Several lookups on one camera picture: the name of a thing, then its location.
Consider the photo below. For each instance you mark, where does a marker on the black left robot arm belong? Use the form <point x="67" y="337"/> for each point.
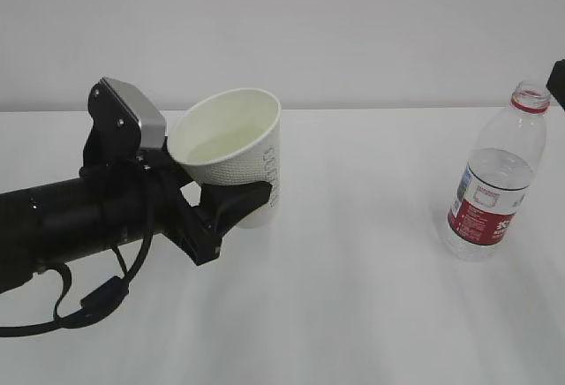
<point x="115" y="204"/>

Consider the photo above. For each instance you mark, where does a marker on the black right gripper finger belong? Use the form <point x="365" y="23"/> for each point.
<point x="556" y="83"/>

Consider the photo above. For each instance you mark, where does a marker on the clear water bottle red label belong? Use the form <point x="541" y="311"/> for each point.
<point x="500" y="169"/>

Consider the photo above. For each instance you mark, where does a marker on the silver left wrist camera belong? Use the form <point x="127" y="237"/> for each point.
<point x="126" y="125"/>

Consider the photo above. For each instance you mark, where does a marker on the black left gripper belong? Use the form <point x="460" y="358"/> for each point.
<point x="197" y="232"/>

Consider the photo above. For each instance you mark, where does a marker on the white paper cup green logo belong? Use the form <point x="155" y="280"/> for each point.
<point x="232" y="138"/>

